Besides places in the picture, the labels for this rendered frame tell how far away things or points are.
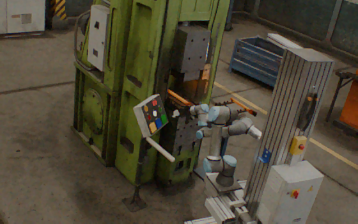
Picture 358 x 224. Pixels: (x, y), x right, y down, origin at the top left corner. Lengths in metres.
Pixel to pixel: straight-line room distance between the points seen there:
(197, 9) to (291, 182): 1.89
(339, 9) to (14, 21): 8.06
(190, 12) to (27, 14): 5.32
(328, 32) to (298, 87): 8.86
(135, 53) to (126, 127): 0.85
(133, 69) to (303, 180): 2.06
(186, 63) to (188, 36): 0.26
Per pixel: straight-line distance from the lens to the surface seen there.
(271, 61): 7.47
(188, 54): 3.74
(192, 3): 3.78
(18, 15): 8.57
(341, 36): 11.37
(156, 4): 3.57
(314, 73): 2.70
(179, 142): 4.12
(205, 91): 4.34
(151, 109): 3.51
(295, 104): 2.72
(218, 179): 3.26
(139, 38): 3.91
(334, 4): 11.46
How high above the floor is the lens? 2.74
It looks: 25 degrees down
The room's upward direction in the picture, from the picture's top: 10 degrees clockwise
